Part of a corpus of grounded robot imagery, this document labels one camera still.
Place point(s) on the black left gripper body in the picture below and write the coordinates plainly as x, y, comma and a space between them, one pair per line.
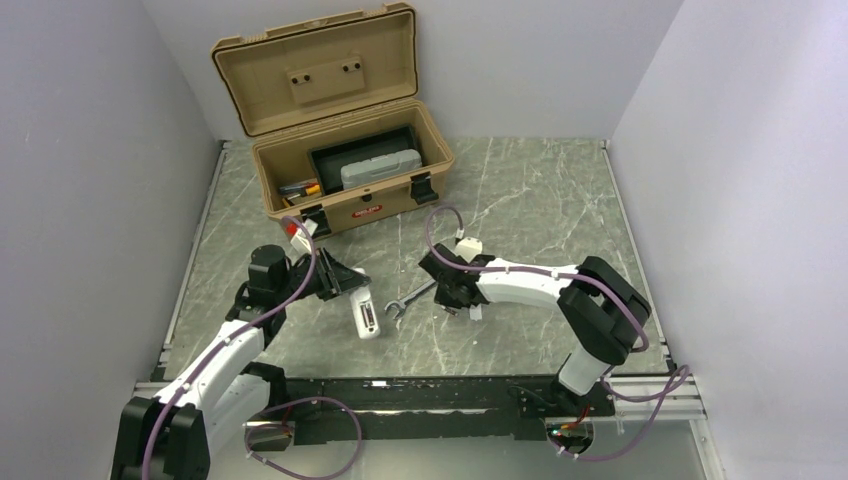
298, 277

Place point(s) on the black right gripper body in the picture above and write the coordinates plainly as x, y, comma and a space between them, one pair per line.
445, 297

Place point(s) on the white remote battery cover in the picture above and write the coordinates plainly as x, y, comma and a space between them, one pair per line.
475, 313

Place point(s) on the white remote control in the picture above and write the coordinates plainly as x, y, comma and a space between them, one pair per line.
365, 316

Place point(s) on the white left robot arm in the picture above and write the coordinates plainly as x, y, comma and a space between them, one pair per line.
174, 433

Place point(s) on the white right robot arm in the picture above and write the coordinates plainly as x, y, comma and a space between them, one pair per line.
605, 312

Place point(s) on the silver combination wrench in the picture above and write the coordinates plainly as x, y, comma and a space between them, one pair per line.
396, 309

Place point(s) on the black tray in toolbox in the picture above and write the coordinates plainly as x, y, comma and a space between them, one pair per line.
328, 160

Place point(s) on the grey plastic bit case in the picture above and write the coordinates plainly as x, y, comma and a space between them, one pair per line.
378, 168

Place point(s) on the tan plastic toolbox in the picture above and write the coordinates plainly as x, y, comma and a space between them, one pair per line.
315, 83

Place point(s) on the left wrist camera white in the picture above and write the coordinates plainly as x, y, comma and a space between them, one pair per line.
300, 239

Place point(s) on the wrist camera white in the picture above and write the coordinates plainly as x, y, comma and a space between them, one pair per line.
300, 239
468, 248

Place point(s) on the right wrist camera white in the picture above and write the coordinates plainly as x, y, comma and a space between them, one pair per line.
468, 248

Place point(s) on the orange handled tool in toolbox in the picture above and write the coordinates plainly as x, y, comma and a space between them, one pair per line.
294, 193

